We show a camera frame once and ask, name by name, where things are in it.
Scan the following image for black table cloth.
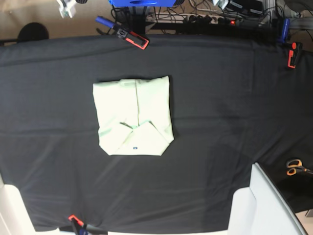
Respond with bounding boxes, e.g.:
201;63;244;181
0;35;313;234

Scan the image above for grey white chair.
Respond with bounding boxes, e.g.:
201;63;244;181
227;163;307;235

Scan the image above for orange handled scissors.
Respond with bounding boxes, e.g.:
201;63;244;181
286;159;313;176

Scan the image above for white furniture left corner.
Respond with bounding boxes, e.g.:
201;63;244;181
0;176;61;235

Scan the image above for red clamp right edge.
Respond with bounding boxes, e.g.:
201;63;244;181
288;42;303;69

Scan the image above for red clamp bottom edge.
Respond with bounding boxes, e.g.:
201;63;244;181
68;214;84;227

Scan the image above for blue handled tool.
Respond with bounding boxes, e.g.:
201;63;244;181
95;16;115;28

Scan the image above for blue clamp handle right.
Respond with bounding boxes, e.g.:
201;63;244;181
280;18;290;43

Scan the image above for light green T-shirt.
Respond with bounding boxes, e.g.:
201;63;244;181
92;76;174;156

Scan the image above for white power strip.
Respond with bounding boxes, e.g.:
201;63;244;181
183;14;242;26

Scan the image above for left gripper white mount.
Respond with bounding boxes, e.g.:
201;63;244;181
212;0;229;7

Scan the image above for blue box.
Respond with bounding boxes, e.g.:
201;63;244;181
109;0;184;7

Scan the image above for red black clamp top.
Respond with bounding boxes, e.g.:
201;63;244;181
117;29;149;50

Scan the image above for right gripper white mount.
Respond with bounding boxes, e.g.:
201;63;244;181
57;0;76;18

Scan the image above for red clamp edge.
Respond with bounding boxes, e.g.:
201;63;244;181
288;42;303;69
68;214;84;227

